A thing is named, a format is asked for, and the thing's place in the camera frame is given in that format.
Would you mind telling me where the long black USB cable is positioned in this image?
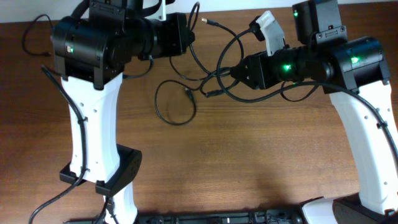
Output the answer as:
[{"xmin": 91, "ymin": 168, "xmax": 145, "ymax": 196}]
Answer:
[{"xmin": 21, "ymin": 13, "xmax": 55, "ymax": 57}]

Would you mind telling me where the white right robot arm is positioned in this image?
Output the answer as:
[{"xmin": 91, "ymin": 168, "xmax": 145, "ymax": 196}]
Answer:
[{"xmin": 231, "ymin": 1, "xmax": 397, "ymax": 223}]

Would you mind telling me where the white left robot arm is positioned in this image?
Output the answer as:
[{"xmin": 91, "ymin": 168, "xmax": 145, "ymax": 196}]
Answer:
[{"xmin": 51, "ymin": 1, "xmax": 195, "ymax": 223}]

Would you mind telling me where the black aluminium frame rail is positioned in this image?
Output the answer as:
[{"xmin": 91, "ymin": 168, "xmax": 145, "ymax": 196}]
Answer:
[{"xmin": 63, "ymin": 208, "xmax": 304, "ymax": 224}]

